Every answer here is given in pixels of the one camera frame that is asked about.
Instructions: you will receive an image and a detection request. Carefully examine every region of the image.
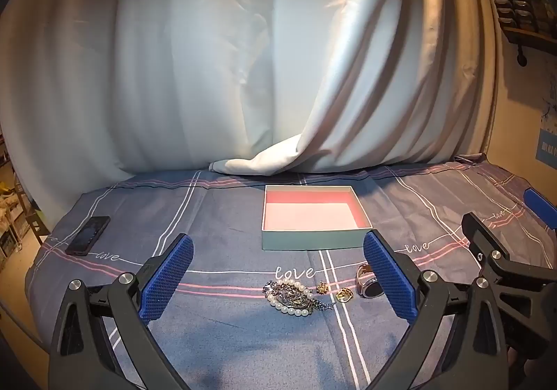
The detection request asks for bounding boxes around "blue wall poster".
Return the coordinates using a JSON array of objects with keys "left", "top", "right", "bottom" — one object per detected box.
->
[{"left": 537, "top": 81, "right": 557, "bottom": 165}]

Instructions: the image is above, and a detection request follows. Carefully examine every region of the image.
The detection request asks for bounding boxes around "pearl bracelet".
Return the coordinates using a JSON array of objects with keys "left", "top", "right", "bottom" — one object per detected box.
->
[{"left": 264, "top": 279, "right": 315, "bottom": 318}]

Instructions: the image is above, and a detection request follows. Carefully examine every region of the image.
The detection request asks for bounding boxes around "storage rack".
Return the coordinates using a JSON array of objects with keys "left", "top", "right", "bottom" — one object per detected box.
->
[{"left": 0, "top": 129, "right": 49, "bottom": 262}]

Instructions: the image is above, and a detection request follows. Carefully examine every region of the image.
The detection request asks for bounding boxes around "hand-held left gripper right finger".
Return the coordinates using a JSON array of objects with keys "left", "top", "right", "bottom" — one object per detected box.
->
[{"left": 363, "top": 230, "right": 510, "bottom": 390}]

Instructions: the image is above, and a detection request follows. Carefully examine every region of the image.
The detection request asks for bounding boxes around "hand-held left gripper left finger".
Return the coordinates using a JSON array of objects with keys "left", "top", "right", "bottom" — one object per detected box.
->
[{"left": 50, "top": 233, "right": 194, "bottom": 390}]

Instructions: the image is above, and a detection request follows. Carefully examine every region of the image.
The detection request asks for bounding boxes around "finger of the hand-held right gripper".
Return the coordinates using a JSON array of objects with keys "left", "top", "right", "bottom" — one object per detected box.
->
[
  {"left": 523, "top": 187, "right": 557, "bottom": 231},
  {"left": 461, "top": 212, "right": 557, "bottom": 299}
]

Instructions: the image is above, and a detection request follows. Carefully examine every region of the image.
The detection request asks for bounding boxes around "wristwatch with beige strap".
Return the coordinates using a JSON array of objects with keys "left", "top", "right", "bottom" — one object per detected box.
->
[{"left": 356, "top": 264, "right": 384, "bottom": 299}]

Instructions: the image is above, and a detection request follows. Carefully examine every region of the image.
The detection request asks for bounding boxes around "teal box with pink inside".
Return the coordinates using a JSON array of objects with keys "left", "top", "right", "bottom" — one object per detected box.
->
[{"left": 261, "top": 185, "right": 372, "bottom": 250}]

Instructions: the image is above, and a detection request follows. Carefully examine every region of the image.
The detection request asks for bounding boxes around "blue plaid bedsheet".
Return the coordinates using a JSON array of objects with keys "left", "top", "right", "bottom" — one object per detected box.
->
[{"left": 24, "top": 154, "right": 557, "bottom": 390}]

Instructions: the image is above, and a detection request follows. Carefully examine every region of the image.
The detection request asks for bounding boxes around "wooden wall shelf with jars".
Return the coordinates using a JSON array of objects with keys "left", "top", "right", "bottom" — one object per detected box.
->
[{"left": 492, "top": 0, "right": 557, "bottom": 67}]

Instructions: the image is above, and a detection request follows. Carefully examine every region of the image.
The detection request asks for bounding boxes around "black smartphone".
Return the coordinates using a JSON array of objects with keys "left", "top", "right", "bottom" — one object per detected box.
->
[{"left": 65, "top": 216, "right": 111, "bottom": 256}]

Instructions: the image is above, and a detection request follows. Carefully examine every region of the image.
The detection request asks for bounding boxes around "pale blue curtain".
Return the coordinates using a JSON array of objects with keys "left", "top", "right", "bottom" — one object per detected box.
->
[{"left": 0, "top": 0, "right": 501, "bottom": 177}]

